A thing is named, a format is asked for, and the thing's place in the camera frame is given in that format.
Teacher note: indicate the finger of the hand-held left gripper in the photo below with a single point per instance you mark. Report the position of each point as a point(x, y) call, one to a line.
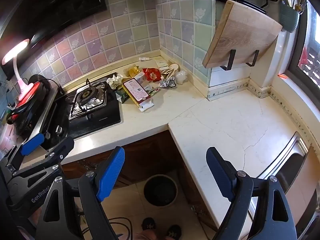
point(32, 143)
point(61, 148)

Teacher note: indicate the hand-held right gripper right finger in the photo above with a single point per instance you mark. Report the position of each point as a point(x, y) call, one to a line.
point(220, 173)

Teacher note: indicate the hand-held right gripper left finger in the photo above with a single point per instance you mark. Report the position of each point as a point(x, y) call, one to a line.
point(111, 175)

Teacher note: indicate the round trash bin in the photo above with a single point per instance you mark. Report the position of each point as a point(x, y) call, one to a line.
point(160, 191)

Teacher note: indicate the white packet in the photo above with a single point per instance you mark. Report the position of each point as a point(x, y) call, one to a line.
point(146, 106)

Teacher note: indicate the green packet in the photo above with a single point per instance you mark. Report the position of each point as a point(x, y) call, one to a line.
point(122, 96)

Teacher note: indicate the white paper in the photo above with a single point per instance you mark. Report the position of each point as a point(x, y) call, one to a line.
point(114, 81)

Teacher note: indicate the trash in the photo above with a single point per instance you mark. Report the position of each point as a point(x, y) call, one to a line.
point(135, 90)

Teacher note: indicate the pale pink carton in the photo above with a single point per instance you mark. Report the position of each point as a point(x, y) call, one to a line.
point(140, 78)

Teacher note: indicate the golden wrapper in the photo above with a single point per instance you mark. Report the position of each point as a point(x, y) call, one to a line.
point(132, 71)

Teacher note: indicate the white plastic bag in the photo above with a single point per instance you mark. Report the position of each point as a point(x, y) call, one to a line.
point(180, 76)

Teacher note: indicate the foil ball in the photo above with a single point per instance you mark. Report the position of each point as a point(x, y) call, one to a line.
point(167, 82)

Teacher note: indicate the red packet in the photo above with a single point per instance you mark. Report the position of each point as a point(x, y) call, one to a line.
point(152, 74)

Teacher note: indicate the bundle of wooden sticks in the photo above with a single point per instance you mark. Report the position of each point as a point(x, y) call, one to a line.
point(166, 73)

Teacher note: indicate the small white box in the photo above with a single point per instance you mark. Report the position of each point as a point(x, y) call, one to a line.
point(162, 63)

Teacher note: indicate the stove knob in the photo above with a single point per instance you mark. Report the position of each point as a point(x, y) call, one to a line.
point(59, 129)

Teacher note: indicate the wooden cabinet drawers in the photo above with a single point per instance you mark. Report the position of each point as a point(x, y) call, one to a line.
point(82, 166)

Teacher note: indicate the wooden cabinet door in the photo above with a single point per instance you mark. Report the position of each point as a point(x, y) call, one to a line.
point(195, 192)
point(145, 155)

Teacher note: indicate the stainless steel cover plate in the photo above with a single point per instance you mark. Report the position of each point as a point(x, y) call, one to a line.
point(46, 112)

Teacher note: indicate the red and black appliance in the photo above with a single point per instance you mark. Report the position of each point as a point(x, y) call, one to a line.
point(27, 105)

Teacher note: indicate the gas burner with grate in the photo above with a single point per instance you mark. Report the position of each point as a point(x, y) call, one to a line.
point(86, 96)

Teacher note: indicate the black glass gas stove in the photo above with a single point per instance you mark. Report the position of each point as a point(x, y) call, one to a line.
point(107, 112)

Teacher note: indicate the foil burner liner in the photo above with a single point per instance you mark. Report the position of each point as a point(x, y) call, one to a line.
point(98, 102)

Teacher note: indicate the person's left shoe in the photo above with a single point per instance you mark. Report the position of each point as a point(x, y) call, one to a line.
point(148, 223)

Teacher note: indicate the person's shoe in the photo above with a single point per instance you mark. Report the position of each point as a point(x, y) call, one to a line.
point(173, 231)
point(148, 223)

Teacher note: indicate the person's pink pants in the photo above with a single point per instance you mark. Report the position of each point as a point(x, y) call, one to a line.
point(147, 237)

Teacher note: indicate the stainless steel sink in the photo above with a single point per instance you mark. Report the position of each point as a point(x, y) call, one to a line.
point(292, 165)

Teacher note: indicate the person's right shoe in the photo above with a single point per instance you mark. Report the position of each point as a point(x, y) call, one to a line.
point(173, 231)

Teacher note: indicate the pink desk lamp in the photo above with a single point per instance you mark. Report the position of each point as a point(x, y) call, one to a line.
point(15, 51)

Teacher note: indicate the paper cup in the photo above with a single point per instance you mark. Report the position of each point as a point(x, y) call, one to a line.
point(174, 67)

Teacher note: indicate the small white bottle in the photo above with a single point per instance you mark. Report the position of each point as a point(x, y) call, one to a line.
point(144, 59)

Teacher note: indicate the wooden cutting board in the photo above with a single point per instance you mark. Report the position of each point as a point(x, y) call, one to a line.
point(240, 35)

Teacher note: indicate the black range hood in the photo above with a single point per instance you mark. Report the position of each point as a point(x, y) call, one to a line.
point(62, 2)

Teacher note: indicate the window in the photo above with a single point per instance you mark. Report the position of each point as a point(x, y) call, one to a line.
point(310, 42)

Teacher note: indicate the green utensil holder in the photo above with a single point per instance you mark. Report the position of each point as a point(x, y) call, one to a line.
point(288, 17)

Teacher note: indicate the black wall rack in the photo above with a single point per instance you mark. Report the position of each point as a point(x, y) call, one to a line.
point(231, 60)

